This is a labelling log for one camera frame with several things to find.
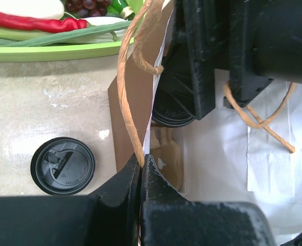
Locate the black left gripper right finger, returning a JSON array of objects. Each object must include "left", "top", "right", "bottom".
[{"left": 140, "top": 154, "right": 276, "bottom": 245}]

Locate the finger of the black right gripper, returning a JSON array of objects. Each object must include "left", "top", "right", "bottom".
[{"left": 163, "top": 0, "right": 217, "bottom": 121}]

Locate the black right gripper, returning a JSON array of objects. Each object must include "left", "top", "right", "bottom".
[{"left": 229, "top": 1, "right": 302, "bottom": 108}]

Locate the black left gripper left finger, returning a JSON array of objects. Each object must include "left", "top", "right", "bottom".
[{"left": 0, "top": 155, "right": 140, "bottom": 245}]

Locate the brown pulp cup carrier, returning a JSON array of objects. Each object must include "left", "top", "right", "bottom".
[{"left": 150, "top": 127, "right": 184, "bottom": 191}]

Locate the brown paper bag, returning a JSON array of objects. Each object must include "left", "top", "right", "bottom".
[{"left": 108, "top": 1, "right": 302, "bottom": 245}]

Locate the black plastic coffee lid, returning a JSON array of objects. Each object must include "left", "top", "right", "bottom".
[{"left": 153, "top": 45, "right": 196, "bottom": 128}]

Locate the stack of black lids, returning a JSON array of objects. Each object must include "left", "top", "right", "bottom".
[{"left": 30, "top": 137, "right": 96, "bottom": 195}]

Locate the green glass bottle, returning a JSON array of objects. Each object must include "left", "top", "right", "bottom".
[{"left": 110, "top": 0, "right": 135, "bottom": 21}]

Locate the green plastic basket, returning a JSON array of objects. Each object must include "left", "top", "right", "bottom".
[{"left": 0, "top": 42, "right": 121, "bottom": 63}]

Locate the dark red grape bunch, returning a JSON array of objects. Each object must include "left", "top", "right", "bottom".
[{"left": 62, "top": 0, "right": 113, "bottom": 18}]

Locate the white daikon radish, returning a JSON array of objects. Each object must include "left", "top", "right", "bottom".
[{"left": 0, "top": 0, "right": 65, "bottom": 19}]

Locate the red chili pepper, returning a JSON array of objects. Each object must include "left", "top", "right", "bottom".
[{"left": 0, "top": 12, "right": 89, "bottom": 33}]

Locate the green scallion stalk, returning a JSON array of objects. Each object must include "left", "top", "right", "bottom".
[{"left": 0, "top": 21, "right": 131, "bottom": 47}]

